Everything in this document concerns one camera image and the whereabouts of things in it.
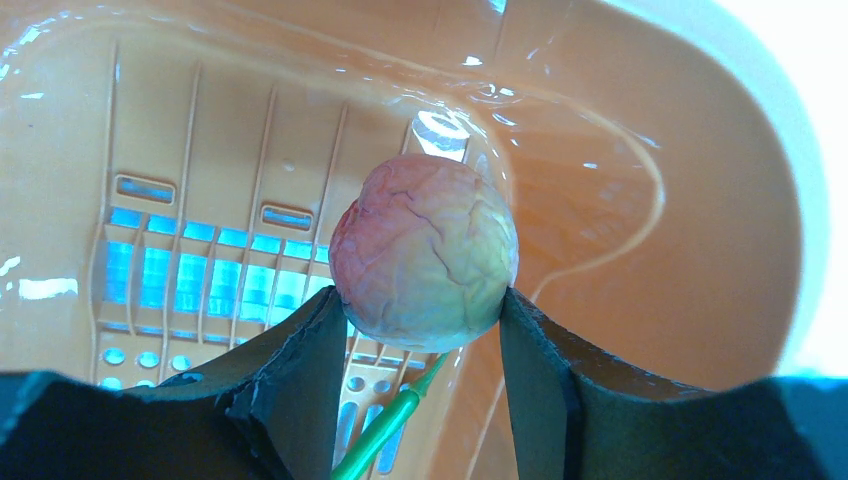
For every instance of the orange plastic basket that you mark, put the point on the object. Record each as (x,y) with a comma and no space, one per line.
(172,172)

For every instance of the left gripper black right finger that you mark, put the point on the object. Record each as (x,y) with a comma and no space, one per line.
(579,412)

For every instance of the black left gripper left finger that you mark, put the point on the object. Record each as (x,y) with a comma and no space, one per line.
(265,410)

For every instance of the orange peach fruit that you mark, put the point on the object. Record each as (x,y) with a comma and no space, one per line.
(423,257)

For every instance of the thin green chili pepper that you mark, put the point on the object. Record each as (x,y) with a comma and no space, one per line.
(385,425)

